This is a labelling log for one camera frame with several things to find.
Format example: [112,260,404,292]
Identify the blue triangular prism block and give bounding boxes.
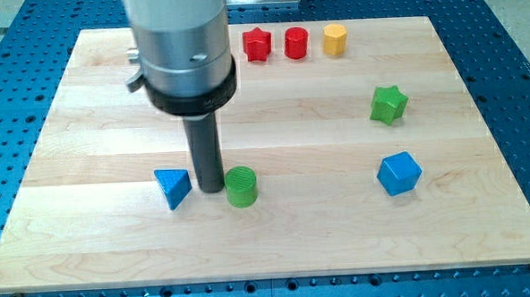
[154,169,192,211]

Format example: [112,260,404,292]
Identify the blue cube block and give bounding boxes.
[376,151,422,196]

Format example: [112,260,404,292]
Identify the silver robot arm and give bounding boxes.
[122,0,237,193]

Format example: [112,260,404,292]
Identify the green cylinder block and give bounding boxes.
[224,165,258,208]

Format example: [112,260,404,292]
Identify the light wooden board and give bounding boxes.
[0,16,530,293]

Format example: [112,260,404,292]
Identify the green star block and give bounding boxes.
[370,86,409,126]

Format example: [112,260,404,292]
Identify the red cylinder block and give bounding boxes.
[284,27,309,60]

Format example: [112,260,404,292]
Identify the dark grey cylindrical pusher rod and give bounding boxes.
[183,112,225,193]

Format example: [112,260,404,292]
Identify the yellow hexagon block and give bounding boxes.
[323,23,347,56]

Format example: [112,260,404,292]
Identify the red star block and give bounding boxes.
[242,27,272,62]

